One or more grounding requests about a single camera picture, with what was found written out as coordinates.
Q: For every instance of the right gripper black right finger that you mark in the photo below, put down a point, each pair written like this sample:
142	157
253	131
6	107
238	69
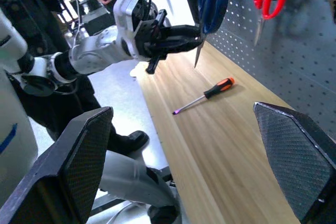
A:
296	161

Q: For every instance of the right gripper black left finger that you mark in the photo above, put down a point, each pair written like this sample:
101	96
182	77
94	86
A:
65	169

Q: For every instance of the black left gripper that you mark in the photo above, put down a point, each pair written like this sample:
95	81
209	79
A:
144	40

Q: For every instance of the grey perforated metal pegboard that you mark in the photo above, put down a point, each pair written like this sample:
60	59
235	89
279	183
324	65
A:
302	64

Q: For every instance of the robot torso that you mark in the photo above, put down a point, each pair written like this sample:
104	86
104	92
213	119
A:
13	129

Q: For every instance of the silver right robot leg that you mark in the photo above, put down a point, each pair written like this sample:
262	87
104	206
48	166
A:
136	176

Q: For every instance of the black shoe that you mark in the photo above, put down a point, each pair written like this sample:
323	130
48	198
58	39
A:
131	140

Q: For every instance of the black equipment box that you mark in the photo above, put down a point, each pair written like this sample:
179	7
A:
98	20

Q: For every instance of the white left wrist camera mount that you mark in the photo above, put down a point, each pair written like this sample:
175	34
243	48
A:
124	11

